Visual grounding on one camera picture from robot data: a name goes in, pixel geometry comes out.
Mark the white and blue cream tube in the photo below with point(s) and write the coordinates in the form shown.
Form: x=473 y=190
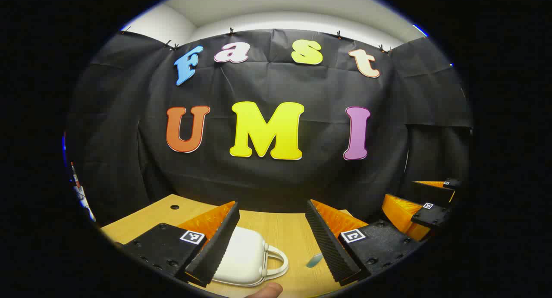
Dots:
x=314 y=260

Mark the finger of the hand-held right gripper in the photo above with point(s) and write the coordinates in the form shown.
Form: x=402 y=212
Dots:
x=431 y=192
x=431 y=215

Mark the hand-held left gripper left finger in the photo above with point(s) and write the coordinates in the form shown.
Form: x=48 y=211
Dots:
x=217 y=246

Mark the small white suitcase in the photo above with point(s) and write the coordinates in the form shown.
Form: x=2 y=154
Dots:
x=243 y=255

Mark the white and red clutter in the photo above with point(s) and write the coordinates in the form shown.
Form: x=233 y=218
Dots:
x=84 y=199

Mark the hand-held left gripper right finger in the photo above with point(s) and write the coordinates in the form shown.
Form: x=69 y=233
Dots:
x=327 y=246

